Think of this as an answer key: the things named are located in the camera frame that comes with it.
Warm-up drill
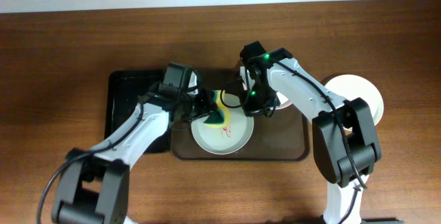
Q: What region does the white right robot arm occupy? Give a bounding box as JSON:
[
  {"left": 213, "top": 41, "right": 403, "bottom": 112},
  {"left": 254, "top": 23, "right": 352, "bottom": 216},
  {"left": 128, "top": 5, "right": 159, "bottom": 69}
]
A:
[{"left": 239, "top": 41, "right": 382, "bottom": 223}]

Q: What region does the yellow green sponge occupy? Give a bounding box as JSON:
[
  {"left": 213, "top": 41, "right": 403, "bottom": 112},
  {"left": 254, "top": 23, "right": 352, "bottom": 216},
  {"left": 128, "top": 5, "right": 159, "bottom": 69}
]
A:
[{"left": 203, "top": 90, "right": 231, "bottom": 128}]

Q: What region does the pale green plate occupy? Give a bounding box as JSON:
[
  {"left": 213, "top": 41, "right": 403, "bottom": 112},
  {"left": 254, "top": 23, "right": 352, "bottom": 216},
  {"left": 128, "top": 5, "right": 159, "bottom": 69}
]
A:
[{"left": 191, "top": 108, "right": 254, "bottom": 155}]

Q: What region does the dark brown serving tray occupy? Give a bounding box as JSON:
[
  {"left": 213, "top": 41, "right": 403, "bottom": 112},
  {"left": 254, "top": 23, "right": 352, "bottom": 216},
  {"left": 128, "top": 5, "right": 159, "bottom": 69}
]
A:
[{"left": 171, "top": 68, "right": 310, "bottom": 162}]

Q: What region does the pink plate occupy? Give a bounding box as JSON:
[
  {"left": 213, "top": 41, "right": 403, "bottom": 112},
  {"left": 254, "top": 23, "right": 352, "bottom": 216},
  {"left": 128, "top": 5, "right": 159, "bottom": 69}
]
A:
[{"left": 276, "top": 92, "right": 292, "bottom": 110}]

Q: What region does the black sponge tray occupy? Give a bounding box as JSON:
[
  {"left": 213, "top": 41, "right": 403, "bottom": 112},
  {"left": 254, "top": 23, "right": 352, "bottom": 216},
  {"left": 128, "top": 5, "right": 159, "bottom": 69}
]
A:
[{"left": 104, "top": 70, "right": 164, "bottom": 139}]

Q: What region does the white plate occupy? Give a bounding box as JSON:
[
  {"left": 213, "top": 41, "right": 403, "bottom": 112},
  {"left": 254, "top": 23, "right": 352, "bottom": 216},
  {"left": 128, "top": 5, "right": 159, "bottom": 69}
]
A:
[{"left": 325, "top": 74, "right": 384, "bottom": 125}]

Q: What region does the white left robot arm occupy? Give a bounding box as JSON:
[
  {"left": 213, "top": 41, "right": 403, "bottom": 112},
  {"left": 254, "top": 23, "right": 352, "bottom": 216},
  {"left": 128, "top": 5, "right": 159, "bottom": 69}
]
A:
[{"left": 51, "top": 63, "right": 204, "bottom": 224}]

